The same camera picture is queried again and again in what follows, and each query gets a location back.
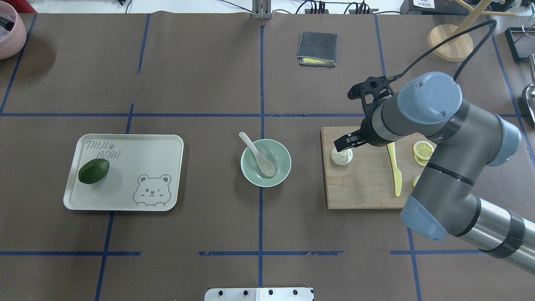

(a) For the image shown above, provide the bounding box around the pink bowl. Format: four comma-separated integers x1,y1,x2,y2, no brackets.
0,1,27,60

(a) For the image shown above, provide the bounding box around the wooden mug tree stand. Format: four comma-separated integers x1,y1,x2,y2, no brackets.
428,0,516,62

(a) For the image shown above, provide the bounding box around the grey folded cloth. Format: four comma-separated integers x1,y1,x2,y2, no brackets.
296,31,338,67

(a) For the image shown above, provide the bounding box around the lemon slice under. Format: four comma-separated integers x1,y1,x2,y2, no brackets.
413,154,429,166

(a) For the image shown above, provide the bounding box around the bamboo cutting board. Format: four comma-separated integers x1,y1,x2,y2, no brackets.
321,126,425,209

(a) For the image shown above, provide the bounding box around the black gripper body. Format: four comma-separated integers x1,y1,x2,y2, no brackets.
345,76,393,147

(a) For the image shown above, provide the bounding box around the beige bear tray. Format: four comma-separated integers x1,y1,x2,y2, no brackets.
63,134,184,212

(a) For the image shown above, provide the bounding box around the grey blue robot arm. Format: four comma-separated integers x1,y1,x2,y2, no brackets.
334,71,535,273

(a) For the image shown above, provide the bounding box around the lemon slice lower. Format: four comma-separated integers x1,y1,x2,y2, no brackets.
412,175,420,188

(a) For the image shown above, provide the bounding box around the lemon slice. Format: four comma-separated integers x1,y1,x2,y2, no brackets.
413,140,435,161
412,175,420,188

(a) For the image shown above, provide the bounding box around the lemon slice upper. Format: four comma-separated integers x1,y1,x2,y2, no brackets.
413,140,435,161

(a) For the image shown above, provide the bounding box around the black glass rack tray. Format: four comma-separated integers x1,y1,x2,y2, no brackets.
504,26,535,62

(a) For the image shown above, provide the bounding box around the green ceramic bowl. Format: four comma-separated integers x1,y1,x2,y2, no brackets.
240,139,292,187

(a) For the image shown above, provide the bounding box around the green avocado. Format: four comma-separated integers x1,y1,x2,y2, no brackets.
78,158,110,185

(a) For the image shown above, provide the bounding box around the yellow plastic knife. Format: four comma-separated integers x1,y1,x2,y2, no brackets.
387,142,403,197

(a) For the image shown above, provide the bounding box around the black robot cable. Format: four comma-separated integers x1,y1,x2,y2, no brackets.
387,20,497,82

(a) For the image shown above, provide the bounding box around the metal mounting plate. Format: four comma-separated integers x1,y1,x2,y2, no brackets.
204,287,315,301

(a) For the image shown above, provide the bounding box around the white ceramic spoon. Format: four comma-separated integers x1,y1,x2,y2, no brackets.
239,132,275,177

